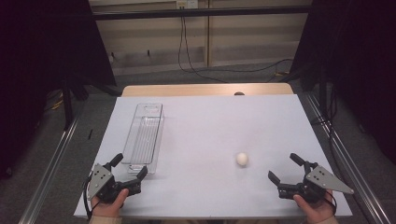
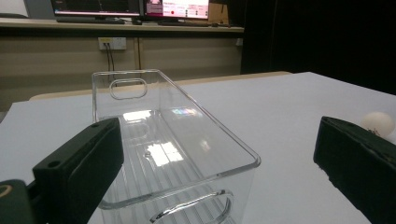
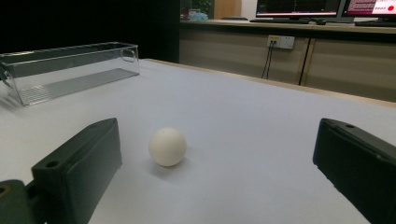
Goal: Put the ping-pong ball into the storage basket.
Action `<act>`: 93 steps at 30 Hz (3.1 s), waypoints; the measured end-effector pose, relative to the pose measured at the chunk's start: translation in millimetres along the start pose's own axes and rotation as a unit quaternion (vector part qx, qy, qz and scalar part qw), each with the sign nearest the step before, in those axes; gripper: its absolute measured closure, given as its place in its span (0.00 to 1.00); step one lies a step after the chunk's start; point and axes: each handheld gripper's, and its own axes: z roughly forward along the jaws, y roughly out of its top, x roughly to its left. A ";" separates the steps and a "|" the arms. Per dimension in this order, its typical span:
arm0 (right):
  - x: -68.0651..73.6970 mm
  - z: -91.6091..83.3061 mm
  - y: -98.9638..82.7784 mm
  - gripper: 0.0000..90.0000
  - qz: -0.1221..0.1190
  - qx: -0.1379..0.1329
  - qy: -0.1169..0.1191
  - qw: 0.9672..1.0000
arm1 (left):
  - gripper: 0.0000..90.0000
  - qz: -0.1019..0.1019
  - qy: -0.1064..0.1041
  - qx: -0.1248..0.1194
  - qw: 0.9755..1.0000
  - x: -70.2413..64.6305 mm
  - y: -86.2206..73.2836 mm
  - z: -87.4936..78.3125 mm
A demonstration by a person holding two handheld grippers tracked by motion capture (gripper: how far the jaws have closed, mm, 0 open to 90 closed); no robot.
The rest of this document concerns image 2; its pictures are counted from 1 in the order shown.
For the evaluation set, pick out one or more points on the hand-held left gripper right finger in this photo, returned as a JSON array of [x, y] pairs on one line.
[[358, 165]]

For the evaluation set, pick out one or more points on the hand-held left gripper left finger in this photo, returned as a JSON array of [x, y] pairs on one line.
[[77, 168]]

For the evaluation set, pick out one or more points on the white ball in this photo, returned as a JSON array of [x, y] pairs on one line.
[[377, 123]]

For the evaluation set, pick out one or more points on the clear plastic bin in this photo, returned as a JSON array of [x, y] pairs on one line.
[[186, 146]]

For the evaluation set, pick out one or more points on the white table mat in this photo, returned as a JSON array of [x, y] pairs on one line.
[[295, 102]]

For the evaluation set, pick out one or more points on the black curtain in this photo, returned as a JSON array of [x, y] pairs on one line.
[[317, 40]]

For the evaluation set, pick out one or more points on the black keyboard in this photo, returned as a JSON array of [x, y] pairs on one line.
[[183, 23], [90, 20]]

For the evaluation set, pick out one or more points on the wooden background desk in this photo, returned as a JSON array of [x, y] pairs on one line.
[[31, 24]]

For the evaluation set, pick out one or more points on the black computer mouse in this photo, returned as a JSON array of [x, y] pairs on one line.
[[137, 22]]

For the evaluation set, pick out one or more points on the dark screen computer monitor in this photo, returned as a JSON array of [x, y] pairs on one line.
[[96, 6]]

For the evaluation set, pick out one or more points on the bright screen computer monitor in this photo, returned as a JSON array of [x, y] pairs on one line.
[[177, 7]]

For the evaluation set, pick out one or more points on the brown cardboard box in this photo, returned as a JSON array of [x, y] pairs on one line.
[[218, 14]]

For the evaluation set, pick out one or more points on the white wall socket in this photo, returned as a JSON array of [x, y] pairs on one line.
[[116, 43]]

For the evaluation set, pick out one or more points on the small white wall box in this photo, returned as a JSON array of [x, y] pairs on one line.
[[239, 42]]

